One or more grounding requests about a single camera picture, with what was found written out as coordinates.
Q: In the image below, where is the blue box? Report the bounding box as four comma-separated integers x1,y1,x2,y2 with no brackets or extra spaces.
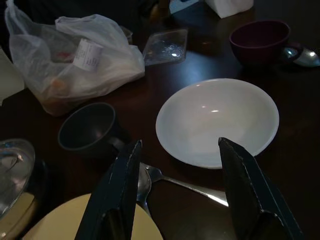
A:
168,0,221,25

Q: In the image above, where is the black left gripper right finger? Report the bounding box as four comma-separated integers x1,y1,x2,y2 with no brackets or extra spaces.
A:
218,136,306,240

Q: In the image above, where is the silver metal spoon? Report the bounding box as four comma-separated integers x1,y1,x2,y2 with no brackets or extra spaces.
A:
282,46,320,67

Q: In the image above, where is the paper receipt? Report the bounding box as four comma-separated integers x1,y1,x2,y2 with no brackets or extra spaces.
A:
73,38,103,72

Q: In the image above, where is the silver fork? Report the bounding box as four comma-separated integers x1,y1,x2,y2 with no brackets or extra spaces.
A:
144,164,230,208

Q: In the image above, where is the dark grey mug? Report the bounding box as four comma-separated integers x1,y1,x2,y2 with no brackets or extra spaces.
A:
57,102,131,159

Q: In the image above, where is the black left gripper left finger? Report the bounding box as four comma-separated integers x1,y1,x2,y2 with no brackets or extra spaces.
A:
74,139,143,240

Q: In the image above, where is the maroon mug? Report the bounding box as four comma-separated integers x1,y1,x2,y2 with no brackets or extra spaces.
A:
229,20,301,66

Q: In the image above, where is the white tissue box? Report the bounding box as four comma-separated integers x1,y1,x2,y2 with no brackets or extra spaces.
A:
204,0,255,19

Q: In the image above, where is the clear glass bowl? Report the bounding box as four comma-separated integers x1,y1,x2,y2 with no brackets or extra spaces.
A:
0,138,36,218

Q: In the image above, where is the white ceramic bowl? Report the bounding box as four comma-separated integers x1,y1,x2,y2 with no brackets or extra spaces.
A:
155,78,280,170

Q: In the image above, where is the white plastic bag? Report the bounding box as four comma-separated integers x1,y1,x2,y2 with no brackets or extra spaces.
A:
4,0,146,118

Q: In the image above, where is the cream yellow plate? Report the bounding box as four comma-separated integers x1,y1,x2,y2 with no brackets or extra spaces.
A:
21,193,165,240

